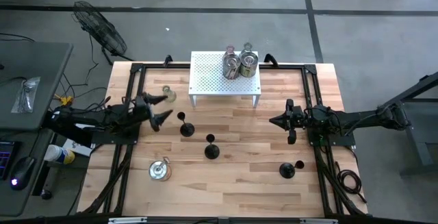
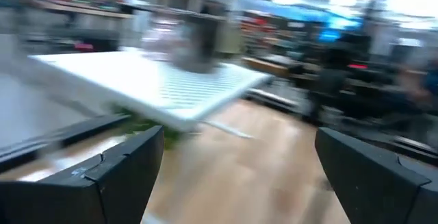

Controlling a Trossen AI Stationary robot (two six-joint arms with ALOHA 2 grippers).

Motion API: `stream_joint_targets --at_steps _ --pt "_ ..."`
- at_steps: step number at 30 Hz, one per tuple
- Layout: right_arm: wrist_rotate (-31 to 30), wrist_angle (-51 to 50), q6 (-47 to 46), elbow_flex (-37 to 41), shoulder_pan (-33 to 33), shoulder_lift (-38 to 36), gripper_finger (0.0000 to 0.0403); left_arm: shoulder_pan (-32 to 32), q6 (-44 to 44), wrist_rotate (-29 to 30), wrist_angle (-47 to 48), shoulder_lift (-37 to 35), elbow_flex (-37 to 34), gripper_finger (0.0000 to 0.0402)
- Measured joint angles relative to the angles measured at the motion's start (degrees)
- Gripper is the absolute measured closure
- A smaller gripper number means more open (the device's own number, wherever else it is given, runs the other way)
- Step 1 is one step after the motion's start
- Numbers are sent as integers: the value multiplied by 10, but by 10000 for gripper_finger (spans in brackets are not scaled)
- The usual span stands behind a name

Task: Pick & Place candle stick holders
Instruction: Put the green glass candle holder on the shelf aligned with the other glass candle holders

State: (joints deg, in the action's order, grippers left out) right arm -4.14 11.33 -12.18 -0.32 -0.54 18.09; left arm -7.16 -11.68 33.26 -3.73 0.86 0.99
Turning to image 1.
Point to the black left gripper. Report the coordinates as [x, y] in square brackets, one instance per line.
[142, 109]

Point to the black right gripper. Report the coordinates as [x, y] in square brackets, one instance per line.
[296, 119]

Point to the green tinted glass candle holder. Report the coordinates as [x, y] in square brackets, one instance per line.
[170, 96]

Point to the black metal candlestick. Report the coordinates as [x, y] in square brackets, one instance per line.
[187, 129]
[286, 171]
[211, 152]

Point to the silver tin can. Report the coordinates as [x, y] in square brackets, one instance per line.
[231, 64]
[158, 170]

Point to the olive gold tin can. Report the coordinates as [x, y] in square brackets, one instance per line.
[248, 65]

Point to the clear glass candle holder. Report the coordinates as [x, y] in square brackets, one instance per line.
[247, 48]

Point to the pink glass candle holder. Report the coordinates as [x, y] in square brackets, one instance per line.
[230, 48]

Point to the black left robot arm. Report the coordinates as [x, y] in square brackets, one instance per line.
[102, 118]

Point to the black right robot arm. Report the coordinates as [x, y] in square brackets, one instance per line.
[356, 119]

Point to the black table clamp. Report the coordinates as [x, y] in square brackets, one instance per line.
[271, 59]
[167, 60]

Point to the white perforated metal shelf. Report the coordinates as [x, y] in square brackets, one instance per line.
[208, 76]

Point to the white paper sheet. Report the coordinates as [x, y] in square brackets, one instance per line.
[77, 147]

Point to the black diagonal bar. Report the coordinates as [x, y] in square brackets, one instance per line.
[68, 134]

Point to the black floor fan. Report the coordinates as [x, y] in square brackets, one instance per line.
[102, 32]

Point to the white yellow wipes canister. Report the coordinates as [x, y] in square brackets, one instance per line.
[60, 154]

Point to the grey desk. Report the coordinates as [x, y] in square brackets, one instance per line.
[20, 201]
[48, 80]

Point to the clear plastic bag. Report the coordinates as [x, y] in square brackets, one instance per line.
[27, 94]

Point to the black metal table stand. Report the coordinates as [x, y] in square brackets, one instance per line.
[417, 142]

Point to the black caster wheel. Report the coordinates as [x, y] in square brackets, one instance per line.
[46, 194]

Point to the black computer mouse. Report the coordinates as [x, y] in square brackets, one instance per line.
[22, 172]

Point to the backlit keyboard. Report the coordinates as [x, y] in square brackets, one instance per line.
[5, 159]

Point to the black aluminium table frame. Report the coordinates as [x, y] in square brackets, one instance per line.
[291, 66]

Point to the silver metal bracket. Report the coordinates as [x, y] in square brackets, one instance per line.
[126, 220]
[318, 221]

